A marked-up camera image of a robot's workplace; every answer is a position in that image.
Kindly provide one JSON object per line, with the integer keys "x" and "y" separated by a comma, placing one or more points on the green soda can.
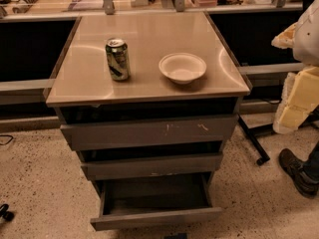
{"x": 118, "y": 59}

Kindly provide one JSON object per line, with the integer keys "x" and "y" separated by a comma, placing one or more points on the grey drawer cabinet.
{"x": 84, "y": 91}

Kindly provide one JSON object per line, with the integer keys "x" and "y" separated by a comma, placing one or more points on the black table stand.
{"x": 253, "y": 133}

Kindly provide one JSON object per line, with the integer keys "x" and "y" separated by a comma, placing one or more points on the grey top drawer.
{"x": 146, "y": 132}

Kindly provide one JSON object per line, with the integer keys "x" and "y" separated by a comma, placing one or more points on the grey drawer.
{"x": 154, "y": 201}
{"x": 146, "y": 132}
{"x": 152, "y": 166}

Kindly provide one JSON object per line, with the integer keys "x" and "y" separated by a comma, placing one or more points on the grey bottom drawer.
{"x": 154, "y": 201}

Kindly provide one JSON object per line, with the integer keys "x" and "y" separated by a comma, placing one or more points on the dark trouser leg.
{"x": 311, "y": 165}

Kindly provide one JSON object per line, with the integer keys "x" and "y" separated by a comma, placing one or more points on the brown shoe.
{"x": 293, "y": 166}

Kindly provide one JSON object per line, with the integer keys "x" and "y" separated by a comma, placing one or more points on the black object on floor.
{"x": 5, "y": 213}

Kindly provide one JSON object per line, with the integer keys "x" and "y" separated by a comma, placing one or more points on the grey middle drawer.
{"x": 152, "y": 166}

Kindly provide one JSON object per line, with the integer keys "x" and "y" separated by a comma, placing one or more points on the white bowl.
{"x": 182, "y": 68}

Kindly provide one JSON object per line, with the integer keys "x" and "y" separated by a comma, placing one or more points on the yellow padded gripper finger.
{"x": 300, "y": 94}

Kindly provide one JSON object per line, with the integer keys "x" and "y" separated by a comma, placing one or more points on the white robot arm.
{"x": 308, "y": 31}

